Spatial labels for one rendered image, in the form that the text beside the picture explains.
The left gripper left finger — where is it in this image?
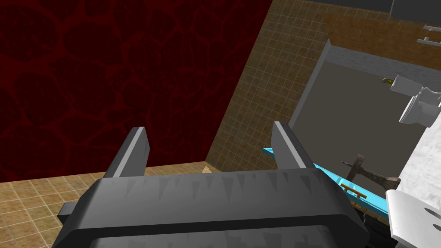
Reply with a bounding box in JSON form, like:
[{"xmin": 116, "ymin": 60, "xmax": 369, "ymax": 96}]
[{"xmin": 103, "ymin": 126, "xmax": 151, "ymax": 178}]

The dark bronze faucet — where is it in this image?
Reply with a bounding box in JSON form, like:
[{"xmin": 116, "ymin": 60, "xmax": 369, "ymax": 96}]
[{"xmin": 342, "ymin": 154, "xmax": 401, "ymax": 191}]

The gold cabinet handle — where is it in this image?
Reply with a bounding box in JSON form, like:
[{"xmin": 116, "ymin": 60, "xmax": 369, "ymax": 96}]
[{"xmin": 340, "ymin": 183, "xmax": 368, "ymax": 200}]

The cyan cabinet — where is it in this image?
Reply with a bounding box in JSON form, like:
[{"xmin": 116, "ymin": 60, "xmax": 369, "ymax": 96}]
[{"xmin": 262, "ymin": 148, "xmax": 390, "ymax": 220}]

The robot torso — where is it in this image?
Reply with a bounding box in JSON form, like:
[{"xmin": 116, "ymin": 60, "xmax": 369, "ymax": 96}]
[{"xmin": 385, "ymin": 189, "xmax": 441, "ymax": 248}]

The white toilet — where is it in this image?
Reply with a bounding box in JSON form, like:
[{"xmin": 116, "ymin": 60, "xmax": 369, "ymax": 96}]
[{"xmin": 389, "ymin": 75, "xmax": 441, "ymax": 128}]

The white wall rack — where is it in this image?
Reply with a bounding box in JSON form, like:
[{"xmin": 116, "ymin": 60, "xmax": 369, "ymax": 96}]
[{"xmin": 416, "ymin": 25, "xmax": 441, "ymax": 48}]

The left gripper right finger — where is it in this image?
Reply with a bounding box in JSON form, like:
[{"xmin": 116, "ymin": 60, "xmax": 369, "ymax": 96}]
[{"xmin": 270, "ymin": 121, "xmax": 317, "ymax": 171}]

